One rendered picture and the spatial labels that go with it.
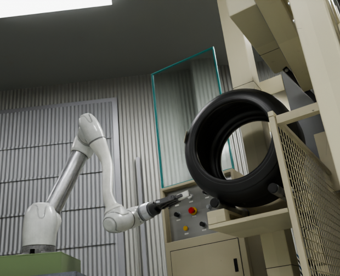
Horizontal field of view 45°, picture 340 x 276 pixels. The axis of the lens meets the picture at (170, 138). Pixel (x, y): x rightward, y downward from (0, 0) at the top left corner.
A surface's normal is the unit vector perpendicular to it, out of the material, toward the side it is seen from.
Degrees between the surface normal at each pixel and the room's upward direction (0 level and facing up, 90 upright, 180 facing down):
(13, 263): 90
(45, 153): 90
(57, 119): 90
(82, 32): 180
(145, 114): 90
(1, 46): 180
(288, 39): 162
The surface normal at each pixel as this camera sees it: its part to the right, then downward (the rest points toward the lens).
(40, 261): -0.06, -0.41
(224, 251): -0.54, -0.30
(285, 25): -0.07, 0.77
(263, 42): 0.10, 0.91
